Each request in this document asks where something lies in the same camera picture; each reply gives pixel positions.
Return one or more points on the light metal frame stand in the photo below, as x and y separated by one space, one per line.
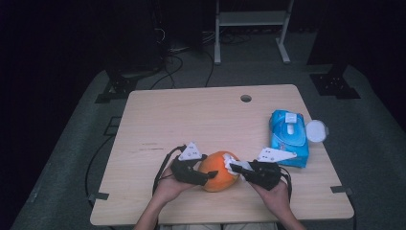
252 19

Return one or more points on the white wet wipe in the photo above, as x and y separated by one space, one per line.
233 161

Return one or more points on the blue wet wipes pack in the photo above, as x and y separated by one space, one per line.
288 137

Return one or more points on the black stand base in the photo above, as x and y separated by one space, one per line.
335 84
116 87

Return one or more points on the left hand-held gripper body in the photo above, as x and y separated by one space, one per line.
185 169

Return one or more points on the orange plush toy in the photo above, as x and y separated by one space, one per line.
218 174

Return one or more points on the person's right hand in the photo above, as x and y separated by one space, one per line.
273 199

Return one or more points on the grey tape strip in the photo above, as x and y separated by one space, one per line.
99 196
341 190

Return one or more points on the white round lid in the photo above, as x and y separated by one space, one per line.
316 131

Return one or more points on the person's left hand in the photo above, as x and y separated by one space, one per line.
170 188

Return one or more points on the dark equipment cabinet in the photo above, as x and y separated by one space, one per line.
137 35

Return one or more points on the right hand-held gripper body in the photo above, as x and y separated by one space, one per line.
266 174

